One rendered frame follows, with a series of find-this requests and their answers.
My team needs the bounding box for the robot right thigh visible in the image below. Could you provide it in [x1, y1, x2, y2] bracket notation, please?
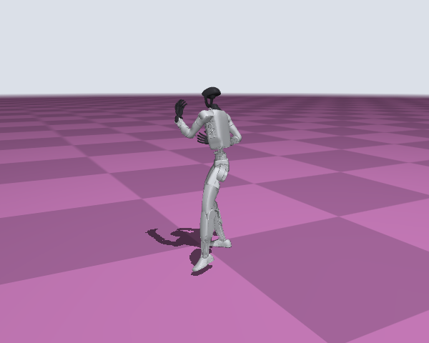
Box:
[204, 164, 217, 210]

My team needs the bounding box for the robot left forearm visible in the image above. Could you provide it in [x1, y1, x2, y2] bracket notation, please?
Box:
[174, 118, 189, 136]

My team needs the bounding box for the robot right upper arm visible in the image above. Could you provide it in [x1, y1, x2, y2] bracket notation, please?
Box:
[227, 114, 242, 144]

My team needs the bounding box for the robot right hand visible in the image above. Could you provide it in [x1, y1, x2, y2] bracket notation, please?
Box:
[197, 131, 209, 144]

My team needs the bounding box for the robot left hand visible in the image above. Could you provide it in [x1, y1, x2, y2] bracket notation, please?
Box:
[175, 99, 187, 123]

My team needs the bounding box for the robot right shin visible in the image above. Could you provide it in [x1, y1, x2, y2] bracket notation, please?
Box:
[214, 207, 226, 242]

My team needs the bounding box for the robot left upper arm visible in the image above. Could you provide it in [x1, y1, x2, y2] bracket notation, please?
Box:
[186, 110, 214, 139]

